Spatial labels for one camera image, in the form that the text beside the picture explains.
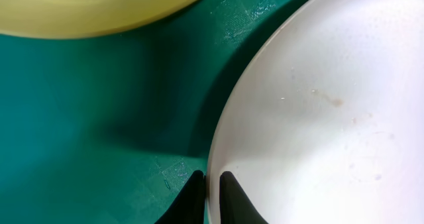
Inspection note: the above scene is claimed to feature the pink white plate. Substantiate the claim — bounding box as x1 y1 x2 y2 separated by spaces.
207 0 423 223

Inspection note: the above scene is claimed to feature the yellow plate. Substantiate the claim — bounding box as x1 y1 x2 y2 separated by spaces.
1 0 197 39

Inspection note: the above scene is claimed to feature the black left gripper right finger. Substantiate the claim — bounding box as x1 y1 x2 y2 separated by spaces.
219 171 267 224

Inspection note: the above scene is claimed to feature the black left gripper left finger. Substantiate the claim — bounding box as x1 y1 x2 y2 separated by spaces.
155 170 205 224

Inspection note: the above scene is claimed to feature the teal serving tray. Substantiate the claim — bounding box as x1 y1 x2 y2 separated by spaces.
1 0 307 223

